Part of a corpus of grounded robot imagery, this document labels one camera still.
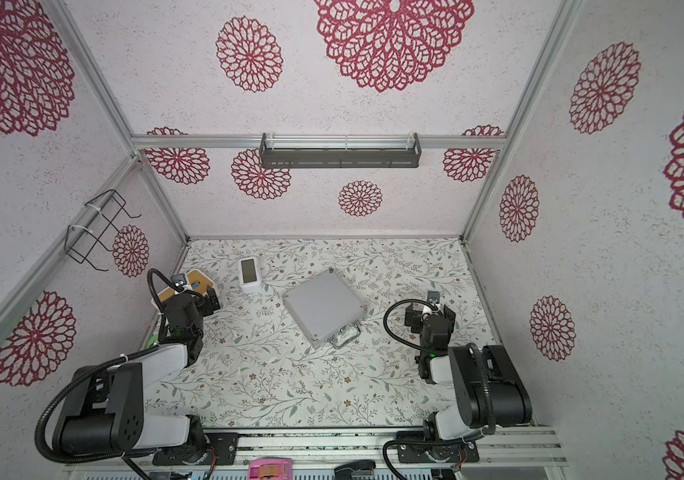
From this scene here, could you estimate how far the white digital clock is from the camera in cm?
105

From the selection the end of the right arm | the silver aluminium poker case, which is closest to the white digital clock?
the silver aluminium poker case

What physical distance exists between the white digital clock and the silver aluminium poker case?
106 mm

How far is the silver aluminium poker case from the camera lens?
3.00 feet

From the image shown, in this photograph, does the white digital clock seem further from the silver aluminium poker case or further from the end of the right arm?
the end of the right arm
